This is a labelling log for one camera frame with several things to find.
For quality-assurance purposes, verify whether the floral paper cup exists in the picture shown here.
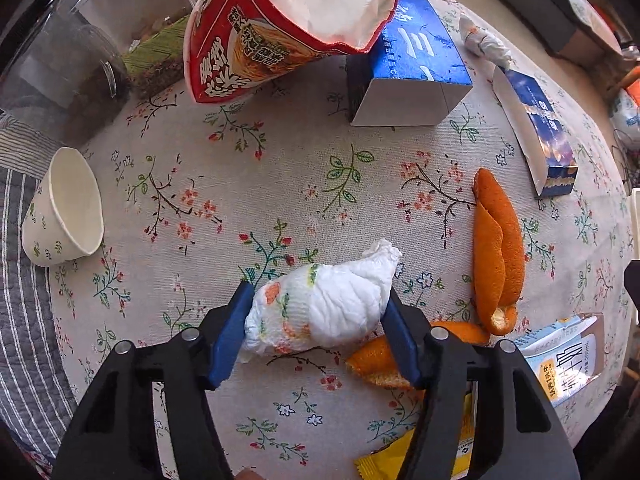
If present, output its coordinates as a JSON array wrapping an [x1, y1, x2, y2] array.
[[21, 147, 105, 267], [239, 239, 403, 364]]

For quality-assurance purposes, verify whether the crumpled white wrapper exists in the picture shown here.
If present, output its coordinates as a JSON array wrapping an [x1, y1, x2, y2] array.
[[458, 12, 513, 68]]

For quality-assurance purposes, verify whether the small orange peel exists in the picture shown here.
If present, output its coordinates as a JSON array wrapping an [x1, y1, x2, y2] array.
[[345, 321, 491, 391]]

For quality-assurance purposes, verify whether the small blue cardboard box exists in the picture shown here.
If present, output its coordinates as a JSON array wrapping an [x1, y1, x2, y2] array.
[[492, 66, 579, 198]]

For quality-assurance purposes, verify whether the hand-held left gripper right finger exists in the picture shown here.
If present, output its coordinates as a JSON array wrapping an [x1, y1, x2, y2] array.
[[382, 290, 581, 480]]

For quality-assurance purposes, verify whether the long orange peel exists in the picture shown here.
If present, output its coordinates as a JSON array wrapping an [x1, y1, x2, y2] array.
[[471, 167, 526, 337]]

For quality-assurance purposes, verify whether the red instant noodle cup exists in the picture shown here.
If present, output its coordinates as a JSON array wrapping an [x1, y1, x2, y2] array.
[[182, 0, 403, 106]]

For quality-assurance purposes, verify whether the milk carton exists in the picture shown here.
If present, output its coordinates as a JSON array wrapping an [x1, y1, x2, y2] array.
[[515, 312, 606, 408]]

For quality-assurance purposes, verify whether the clear jar with dark nuts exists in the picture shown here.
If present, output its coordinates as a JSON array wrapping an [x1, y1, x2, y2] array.
[[0, 7, 130, 133]]

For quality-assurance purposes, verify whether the grey striped sofa quilt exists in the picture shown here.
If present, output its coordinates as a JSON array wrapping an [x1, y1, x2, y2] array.
[[0, 105, 101, 466]]

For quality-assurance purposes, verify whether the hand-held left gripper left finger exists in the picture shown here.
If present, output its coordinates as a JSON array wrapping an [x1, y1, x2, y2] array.
[[52, 280, 256, 480]]

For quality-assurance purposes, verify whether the clear jar with green label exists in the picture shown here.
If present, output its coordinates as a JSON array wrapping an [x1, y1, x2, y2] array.
[[70, 0, 206, 101]]

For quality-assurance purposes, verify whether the black cable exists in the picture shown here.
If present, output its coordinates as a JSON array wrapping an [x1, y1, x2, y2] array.
[[611, 129, 640, 187]]

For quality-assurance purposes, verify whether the blue and white bag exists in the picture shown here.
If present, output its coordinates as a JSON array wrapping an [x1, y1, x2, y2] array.
[[607, 87, 640, 133]]

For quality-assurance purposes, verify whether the yellow snack packet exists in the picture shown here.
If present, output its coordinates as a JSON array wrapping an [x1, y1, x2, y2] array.
[[354, 392, 476, 480]]

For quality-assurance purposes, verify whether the large blue cardboard box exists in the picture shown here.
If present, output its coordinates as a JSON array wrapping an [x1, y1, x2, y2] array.
[[346, 0, 474, 127]]

